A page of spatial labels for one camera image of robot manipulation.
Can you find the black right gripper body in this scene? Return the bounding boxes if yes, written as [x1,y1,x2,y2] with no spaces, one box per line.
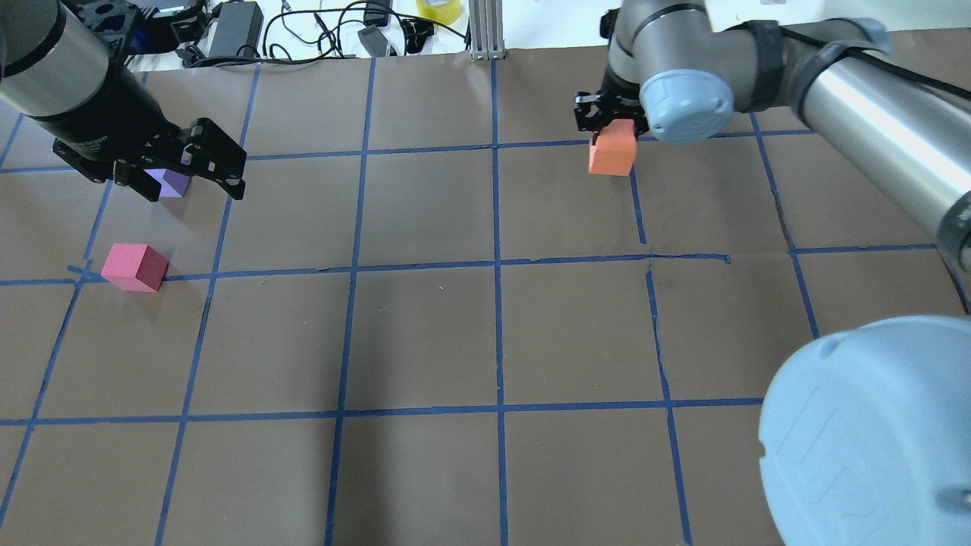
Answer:
[573,72,651,137]

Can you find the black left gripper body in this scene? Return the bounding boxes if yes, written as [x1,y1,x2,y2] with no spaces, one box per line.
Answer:
[52,106,192,183]

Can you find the purple foam cube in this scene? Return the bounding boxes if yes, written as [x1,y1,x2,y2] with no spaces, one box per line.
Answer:
[145,168,191,198]

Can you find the orange foam cube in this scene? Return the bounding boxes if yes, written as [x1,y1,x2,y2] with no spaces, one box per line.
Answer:
[587,120,637,177]

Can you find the pink foam cube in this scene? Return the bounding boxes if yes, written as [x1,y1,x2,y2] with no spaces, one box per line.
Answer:
[100,243,170,293]

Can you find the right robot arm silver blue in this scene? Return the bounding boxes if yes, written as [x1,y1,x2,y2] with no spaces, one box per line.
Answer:
[573,1,970,545]

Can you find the black power adapter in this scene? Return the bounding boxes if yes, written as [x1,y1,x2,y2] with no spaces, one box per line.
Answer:
[207,1,264,58]

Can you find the yellow tape roll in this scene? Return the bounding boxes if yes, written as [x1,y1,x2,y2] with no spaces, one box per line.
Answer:
[415,0,462,25]

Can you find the aluminium frame post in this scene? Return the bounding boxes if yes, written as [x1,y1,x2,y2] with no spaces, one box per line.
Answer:
[468,0,506,60]

